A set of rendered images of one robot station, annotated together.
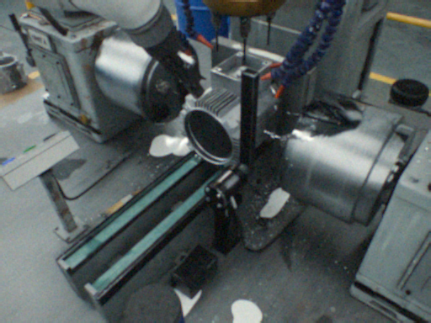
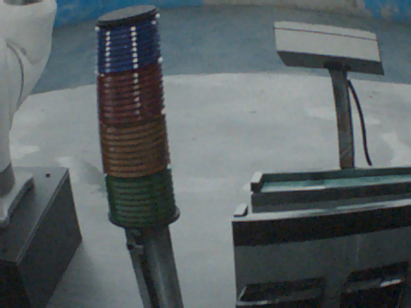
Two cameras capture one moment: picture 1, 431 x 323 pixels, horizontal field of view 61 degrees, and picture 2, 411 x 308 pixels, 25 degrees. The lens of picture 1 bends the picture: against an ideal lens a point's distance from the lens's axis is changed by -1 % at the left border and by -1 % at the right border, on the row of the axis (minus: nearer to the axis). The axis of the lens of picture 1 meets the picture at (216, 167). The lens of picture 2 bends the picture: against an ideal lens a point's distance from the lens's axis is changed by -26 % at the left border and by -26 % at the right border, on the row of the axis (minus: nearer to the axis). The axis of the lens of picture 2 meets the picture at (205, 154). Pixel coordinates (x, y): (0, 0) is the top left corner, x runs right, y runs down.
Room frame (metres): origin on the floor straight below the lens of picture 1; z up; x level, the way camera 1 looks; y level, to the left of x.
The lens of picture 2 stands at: (-0.16, -0.76, 1.40)
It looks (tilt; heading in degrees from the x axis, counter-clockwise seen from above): 20 degrees down; 64
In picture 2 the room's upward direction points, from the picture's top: 6 degrees counter-clockwise
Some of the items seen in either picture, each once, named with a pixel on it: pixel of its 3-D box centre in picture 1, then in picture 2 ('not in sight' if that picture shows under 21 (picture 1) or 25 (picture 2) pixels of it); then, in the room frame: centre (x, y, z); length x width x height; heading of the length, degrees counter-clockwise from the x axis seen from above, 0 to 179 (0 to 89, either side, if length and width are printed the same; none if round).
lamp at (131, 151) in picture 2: not in sight; (131, 138); (0.18, 0.07, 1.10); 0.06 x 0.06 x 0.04
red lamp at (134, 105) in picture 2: not in sight; (127, 86); (0.18, 0.07, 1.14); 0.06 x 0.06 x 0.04
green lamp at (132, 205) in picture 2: not in sight; (138, 191); (0.18, 0.07, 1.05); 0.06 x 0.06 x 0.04
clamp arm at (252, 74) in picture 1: (247, 128); not in sight; (0.60, -0.06, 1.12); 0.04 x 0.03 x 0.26; 140
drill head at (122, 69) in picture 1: (137, 69); not in sight; (1.01, 0.23, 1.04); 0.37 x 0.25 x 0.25; 50
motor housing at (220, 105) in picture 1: (231, 118); not in sight; (0.78, -0.04, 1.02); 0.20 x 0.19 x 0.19; 140
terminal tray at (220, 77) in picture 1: (241, 79); not in sight; (0.81, -0.07, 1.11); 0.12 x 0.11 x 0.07; 140
